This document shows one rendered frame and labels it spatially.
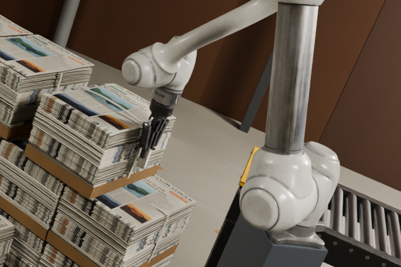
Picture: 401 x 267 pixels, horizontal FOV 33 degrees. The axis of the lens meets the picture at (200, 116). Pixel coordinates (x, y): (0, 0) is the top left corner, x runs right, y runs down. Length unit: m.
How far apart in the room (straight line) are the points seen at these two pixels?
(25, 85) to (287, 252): 0.98
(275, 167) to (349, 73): 3.99
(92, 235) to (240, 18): 0.81
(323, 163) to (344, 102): 3.84
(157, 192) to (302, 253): 0.58
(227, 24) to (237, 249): 0.67
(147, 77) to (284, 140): 0.43
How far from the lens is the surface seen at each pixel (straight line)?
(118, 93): 2.34
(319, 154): 1.89
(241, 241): 2.04
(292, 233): 1.96
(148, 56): 1.90
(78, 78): 2.46
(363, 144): 5.81
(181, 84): 2.07
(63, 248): 2.24
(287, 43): 1.68
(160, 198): 2.27
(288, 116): 1.70
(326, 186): 1.88
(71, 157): 2.11
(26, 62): 2.34
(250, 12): 1.90
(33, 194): 2.26
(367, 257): 2.66
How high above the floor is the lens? 1.86
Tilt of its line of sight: 19 degrees down
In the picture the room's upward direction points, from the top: 22 degrees clockwise
